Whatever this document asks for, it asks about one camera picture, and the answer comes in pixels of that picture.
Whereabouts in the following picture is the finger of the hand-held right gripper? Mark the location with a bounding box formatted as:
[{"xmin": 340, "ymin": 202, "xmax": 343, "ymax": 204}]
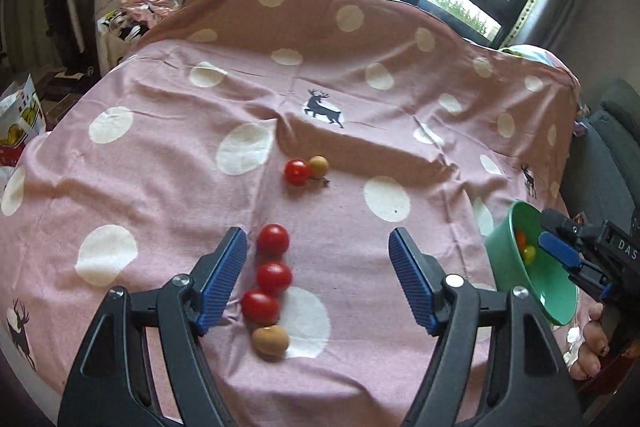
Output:
[
  {"xmin": 541, "ymin": 208, "xmax": 585, "ymax": 237},
  {"xmin": 538, "ymin": 231, "xmax": 615, "ymax": 304}
]

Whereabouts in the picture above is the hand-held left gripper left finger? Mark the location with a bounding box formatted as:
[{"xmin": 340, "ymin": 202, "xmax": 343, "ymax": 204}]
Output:
[{"xmin": 57, "ymin": 227, "xmax": 249, "ymax": 427}]

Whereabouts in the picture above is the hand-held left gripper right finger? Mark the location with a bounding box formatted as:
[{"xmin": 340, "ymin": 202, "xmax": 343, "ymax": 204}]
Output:
[{"xmin": 389, "ymin": 227, "xmax": 584, "ymax": 427}]

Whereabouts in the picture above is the green plastic bowl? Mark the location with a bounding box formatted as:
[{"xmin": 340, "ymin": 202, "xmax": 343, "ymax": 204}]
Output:
[{"xmin": 484, "ymin": 201, "xmax": 580, "ymax": 327}]

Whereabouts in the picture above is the cherry tomato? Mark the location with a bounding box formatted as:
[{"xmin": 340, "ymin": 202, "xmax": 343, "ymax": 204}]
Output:
[
  {"xmin": 241, "ymin": 290, "xmax": 280, "ymax": 326},
  {"xmin": 256, "ymin": 224, "xmax": 290, "ymax": 256},
  {"xmin": 256, "ymin": 261, "xmax": 293, "ymax": 294},
  {"xmin": 284, "ymin": 159, "xmax": 311, "ymax": 186}
]

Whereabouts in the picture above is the person's right hand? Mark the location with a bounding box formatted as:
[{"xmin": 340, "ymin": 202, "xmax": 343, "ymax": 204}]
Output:
[{"xmin": 570, "ymin": 304, "xmax": 609, "ymax": 381}]

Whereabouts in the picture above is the grey sofa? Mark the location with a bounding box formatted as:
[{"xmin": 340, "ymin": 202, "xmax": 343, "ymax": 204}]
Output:
[{"xmin": 562, "ymin": 79, "xmax": 640, "ymax": 228}]

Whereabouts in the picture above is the pink polka-dot blanket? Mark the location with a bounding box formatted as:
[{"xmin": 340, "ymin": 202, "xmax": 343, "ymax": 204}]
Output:
[{"xmin": 0, "ymin": 0, "xmax": 583, "ymax": 427}]

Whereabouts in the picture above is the printed plastic bag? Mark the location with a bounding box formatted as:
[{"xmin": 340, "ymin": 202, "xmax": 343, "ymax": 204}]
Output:
[{"xmin": 96, "ymin": 7, "xmax": 151, "ymax": 72}]

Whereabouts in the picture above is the pink crumpled cloth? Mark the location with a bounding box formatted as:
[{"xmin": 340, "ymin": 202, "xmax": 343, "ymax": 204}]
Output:
[{"xmin": 107, "ymin": 0, "xmax": 182, "ymax": 28}]

